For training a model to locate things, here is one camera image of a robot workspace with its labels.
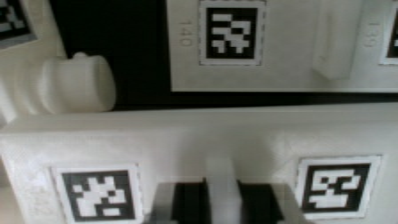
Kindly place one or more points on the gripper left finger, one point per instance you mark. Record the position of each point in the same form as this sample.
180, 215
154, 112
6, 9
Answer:
180, 204

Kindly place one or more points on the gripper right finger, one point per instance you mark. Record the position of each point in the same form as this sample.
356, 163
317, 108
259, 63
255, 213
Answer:
269, 208

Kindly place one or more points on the white door panel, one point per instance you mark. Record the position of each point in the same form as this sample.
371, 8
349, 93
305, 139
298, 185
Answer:
284, 45
88, 160

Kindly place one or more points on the white cabinet body box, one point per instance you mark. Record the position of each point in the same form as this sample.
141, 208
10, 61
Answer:
53, 83

